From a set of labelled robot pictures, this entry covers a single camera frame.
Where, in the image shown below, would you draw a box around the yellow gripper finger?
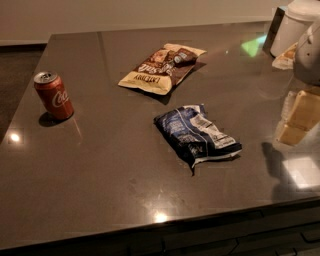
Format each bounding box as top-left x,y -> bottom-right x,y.
281,90 -> 320,131
275,121 -> 308,146

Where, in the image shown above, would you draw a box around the brown and cream chip bag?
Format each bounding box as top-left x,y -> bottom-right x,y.
118,43 -> 205,95

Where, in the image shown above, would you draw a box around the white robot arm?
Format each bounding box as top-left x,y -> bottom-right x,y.
272,21 -> 320,146

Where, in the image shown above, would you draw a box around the blue chip bag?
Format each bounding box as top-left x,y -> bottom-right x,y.
154,104 -> 242,170

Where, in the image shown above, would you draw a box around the white cylindrical container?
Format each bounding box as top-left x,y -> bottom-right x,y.
270,0 -> 320,57

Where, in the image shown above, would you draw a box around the dark cabinet drawers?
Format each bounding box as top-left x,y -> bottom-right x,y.
0,199 -> 320,256

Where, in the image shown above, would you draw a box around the red cola can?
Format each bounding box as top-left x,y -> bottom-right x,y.
34,71 -> 74,120

